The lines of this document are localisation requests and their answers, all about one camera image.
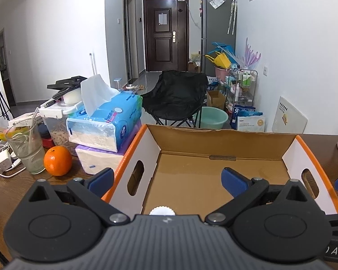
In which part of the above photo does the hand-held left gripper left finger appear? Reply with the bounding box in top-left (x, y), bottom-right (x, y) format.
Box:
top-left (24, 168), bottom-right (131, 227)

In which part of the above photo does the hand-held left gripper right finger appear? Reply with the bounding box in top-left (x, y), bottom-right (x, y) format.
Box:
top-left (204, 167), bottom-right (313, 227)

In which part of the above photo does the orange-edged cardboard box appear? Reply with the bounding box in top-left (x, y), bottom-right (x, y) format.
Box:
top-left (101, 124), bottom-right (338, 217)

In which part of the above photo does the white ribbed cap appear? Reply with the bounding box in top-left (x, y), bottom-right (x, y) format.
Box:
top-left (149, 206), bottom-right (176, 216)

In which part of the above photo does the purple tissue pack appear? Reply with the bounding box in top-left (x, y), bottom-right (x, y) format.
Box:
top-left (75, 124), bottom-right (143, 175)

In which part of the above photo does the orange fruit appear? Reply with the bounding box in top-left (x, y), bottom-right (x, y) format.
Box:
top-left (43, 146), bottom-right (73, 176)

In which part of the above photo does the blue tissue pack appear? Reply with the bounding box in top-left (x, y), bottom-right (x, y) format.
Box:
top-left (66, 74), bottom-right (143, 153)

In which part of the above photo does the clear plastic snack container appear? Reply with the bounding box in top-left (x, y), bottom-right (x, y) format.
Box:
top-left (39, 101), bottom-right (83, 156)

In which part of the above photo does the white litter bag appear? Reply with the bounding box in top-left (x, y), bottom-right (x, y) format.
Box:
top-left (237, 112), bottom-right (267, 133)

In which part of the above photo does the green plastic basin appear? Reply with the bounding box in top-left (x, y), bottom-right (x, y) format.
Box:
top-left (193, 106), bottom-right (229, 130)

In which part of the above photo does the blue litter bag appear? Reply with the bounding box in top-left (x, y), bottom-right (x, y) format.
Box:
top-left (231, 105), bottom-right (263, 130)

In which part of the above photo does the glass cup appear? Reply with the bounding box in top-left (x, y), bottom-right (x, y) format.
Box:
top-left (5, 118), bottom-right (46, 175)

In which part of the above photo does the white board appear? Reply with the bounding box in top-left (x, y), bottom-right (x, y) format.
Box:
top-left (272, 96), bottom-right (308, 134)

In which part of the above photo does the small open cardboard box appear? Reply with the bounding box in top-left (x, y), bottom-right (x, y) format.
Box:
top-left (207, 90), bottom-right (226, 110)

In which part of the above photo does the white round jar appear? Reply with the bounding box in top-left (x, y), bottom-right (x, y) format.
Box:
top-left (62, 89), bottom-right (83, 105)

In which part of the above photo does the clear drinking straw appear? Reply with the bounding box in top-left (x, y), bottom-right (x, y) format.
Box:
top-left (24, 107), bottom-right (40, 138)

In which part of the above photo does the metal rack cart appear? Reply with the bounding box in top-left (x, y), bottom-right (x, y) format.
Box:
top-left (225, 68), bottom-right (258, 110)

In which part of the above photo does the white flat box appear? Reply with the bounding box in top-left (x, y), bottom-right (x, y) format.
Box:
top-left (8, 112), bottom-right (44, 128)

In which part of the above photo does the blue and white bag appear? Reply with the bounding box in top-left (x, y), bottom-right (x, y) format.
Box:
top-left (208, 77), bottom-right (223, 90)

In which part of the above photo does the black stand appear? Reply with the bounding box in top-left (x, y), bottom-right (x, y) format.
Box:
top-left (47, 76), bottom-right (88, 99)

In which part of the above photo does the black folding chair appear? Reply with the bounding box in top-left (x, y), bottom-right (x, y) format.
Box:
top-left (142, 70), bottom-right (209, 127)

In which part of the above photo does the pink bucket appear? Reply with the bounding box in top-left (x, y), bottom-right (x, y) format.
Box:
top-left (215, 66), bottom-right (234, 82)

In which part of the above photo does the yellow bag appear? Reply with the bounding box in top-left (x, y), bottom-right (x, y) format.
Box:
top-left (206, 51), bottom-right (231, 68)

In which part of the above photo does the brown carton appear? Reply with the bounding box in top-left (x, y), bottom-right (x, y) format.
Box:
top-left (188, 53), bottom-right (202, 74)

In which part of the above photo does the purple feather decoration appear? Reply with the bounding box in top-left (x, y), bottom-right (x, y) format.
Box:
top-left (237, 38), bottom-right (262, 69)

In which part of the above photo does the dark brown entrance door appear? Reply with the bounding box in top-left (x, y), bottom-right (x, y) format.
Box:
top-left (143, 0), bottom-right (190, 72)

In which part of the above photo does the grey refrigerator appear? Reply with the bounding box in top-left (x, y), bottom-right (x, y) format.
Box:
top-left (201, 0), bottom-right (237, 74)

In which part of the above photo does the clear folded umbrella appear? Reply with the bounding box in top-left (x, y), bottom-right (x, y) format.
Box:
top-left (228, 0), bottom-right (238, 35)

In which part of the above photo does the white charger with cable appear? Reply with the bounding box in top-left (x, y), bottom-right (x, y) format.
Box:
top-left (0, 157), bottom-right (26, 178)

